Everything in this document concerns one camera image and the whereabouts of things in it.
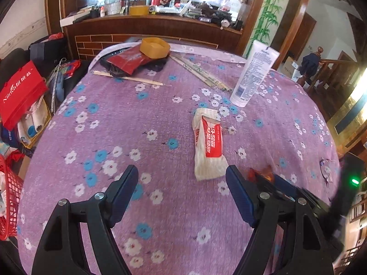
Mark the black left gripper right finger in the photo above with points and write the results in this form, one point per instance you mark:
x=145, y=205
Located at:
x=265, y=213

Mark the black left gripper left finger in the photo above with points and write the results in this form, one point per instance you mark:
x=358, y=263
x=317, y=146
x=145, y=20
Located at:
x=74, y=226

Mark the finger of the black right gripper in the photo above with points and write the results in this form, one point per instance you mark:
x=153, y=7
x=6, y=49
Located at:
x=272, y=183
x=289, y=186

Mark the red white snack wrapper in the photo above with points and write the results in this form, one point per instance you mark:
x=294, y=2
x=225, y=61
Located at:
x=210, y=162

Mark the red plastic basket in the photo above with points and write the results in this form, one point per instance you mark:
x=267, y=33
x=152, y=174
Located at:
x=10, y=201

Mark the wooden stair railing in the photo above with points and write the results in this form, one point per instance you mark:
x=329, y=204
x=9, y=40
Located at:
x=332, y=76

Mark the white lotion tube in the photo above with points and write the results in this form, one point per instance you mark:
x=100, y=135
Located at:
x=260, y=60

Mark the wrapped chopsticks pair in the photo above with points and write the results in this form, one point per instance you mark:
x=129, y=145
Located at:
x=203, y=75

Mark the red gift bag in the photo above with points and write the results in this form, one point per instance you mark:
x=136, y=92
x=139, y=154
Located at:
x=24, y=88

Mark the black wallet under packet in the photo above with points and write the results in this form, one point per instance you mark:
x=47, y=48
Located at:
x=154, y=65

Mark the wooden chopstick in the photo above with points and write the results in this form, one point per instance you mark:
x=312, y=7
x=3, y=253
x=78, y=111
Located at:
x=141, y=80

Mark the yellow tape roll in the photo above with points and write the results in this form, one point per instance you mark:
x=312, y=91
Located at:
x=154, y=48

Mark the red packet on table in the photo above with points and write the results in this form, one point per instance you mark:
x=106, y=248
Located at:
x=129, y=60

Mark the black sofa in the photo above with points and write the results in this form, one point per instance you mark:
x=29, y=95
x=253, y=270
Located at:
x=45, y=54

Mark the wooden sideboard cabinet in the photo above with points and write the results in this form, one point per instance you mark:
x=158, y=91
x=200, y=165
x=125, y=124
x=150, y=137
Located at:
x=87, y=38

